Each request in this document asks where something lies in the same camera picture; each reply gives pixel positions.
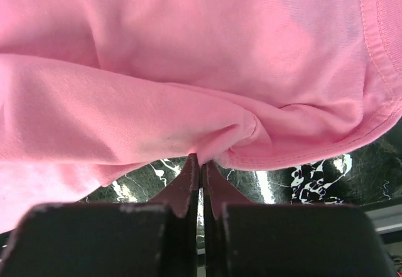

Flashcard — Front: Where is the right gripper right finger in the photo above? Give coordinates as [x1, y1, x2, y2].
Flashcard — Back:
[201, 162, 397, 276]

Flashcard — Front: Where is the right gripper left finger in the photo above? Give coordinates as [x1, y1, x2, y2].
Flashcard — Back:
[1, 155, 200, 276]

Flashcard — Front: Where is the light pink t-shirt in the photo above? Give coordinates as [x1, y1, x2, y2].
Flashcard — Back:
[1, 0, 401, 232]

